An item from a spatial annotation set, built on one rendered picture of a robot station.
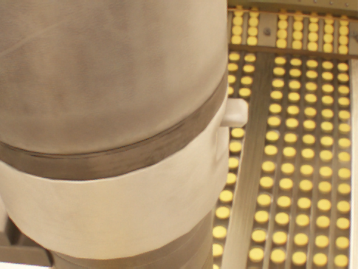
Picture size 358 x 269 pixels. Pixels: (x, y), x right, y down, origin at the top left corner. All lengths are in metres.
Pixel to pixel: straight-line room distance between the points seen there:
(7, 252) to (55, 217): 0.06
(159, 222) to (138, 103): 0.05
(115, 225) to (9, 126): 0.05
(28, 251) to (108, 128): 0.09
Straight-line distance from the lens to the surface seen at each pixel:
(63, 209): 0.19
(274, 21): 0.67
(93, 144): 0.17
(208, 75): 0.18
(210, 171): 0.20
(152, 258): 0.22
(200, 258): 0.25
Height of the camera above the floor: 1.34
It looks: 44 degrees down
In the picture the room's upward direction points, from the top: 5 degrees counter-clockwise
